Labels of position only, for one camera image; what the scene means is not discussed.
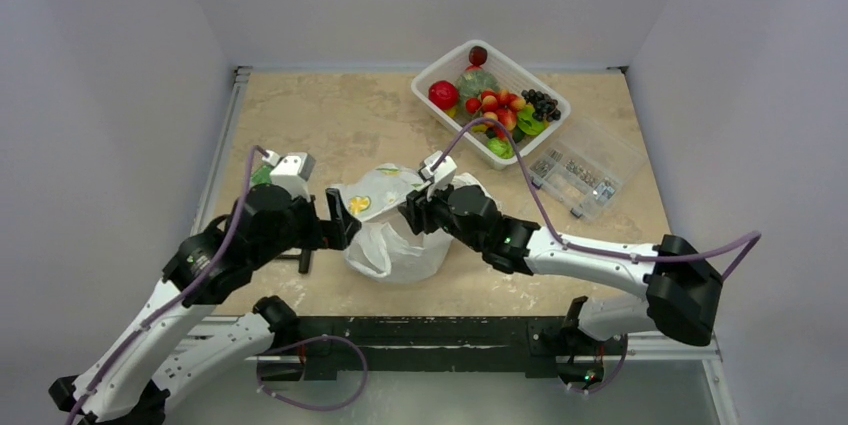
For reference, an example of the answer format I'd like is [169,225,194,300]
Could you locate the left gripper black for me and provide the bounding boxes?
[254,186,360,267]

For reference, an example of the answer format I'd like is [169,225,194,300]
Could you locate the white plastic bag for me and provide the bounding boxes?
[329,162,495,285]

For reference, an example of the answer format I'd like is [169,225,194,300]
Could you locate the red fake fruit bunch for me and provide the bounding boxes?
[462,88,529,143]

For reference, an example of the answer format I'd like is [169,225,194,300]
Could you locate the bright red fake apple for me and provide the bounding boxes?
[428,80,460,111]

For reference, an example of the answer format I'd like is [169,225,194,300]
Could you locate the black fake grape bunch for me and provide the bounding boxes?
[521,89,562,122]

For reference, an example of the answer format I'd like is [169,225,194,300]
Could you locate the dark red fake fruit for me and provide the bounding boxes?
[468,45,488,68]

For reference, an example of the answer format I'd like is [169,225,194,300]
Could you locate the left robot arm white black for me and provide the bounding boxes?
[48,183,361,424]

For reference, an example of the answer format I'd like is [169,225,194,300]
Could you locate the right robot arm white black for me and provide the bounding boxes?
[399,186,724,352]

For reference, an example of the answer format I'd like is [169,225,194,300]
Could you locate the light green fake fruit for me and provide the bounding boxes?
[486,137,515,160]

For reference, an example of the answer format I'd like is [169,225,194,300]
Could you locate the green yellow fake fruit half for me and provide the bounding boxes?
[517,105,548,136]

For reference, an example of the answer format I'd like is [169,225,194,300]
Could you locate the green fake pumpkin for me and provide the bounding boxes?
[454,70,500,101]

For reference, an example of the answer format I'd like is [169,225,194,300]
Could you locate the green label screwdriver box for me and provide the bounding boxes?
[251,164,273,186]

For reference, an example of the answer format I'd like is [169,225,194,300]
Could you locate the clear plastic screw box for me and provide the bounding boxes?
[529,118,647,221]

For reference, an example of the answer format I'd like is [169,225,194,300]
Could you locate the white plastic basket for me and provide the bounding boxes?
[411,40,572,170]

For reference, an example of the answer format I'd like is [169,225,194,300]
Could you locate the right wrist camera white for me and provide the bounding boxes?
[418,151,457,201]

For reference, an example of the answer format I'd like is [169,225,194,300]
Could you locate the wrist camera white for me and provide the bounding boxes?
[265,151,316,202]
[418,151,457,201]

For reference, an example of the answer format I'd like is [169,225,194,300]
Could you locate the black T-handle tool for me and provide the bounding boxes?
[276,250,313,275]

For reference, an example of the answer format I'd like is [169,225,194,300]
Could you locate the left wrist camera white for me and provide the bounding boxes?
[265,151,316,202]

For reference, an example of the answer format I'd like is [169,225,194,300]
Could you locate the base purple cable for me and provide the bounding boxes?
[254,335,369,412]

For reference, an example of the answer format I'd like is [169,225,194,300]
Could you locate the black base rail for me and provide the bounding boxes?
[256,316,628,385]

